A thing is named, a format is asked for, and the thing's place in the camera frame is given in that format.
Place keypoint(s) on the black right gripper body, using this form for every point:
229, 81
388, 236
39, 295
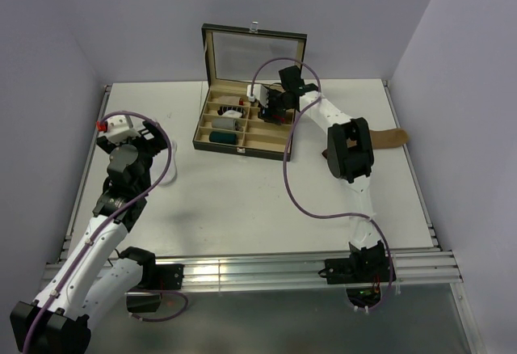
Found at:
276, 107

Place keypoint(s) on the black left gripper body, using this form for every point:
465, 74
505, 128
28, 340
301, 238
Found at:
148, 149

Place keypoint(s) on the brown ribbed sock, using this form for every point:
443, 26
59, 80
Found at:
388, 139

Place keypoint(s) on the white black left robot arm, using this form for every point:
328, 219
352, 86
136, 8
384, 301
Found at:
60, 319

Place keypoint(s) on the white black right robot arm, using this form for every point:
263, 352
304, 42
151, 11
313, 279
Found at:
349, 150

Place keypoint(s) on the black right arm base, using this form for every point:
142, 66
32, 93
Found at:
370, 267

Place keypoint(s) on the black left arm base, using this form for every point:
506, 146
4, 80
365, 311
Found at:
159, 287

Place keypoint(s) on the white sock black stripes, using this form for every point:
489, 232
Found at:
172, 171

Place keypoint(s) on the rolled black white sock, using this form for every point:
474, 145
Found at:
232, 111

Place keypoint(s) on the black compartment storage box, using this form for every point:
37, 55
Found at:
234, 58

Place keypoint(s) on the rolled grey sock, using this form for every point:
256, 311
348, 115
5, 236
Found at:
230, 124

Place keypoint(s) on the rolled teal sock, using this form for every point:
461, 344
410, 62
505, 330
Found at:
223, 138

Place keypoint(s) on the aluminium table frame rail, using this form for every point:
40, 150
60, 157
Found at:
240, 273

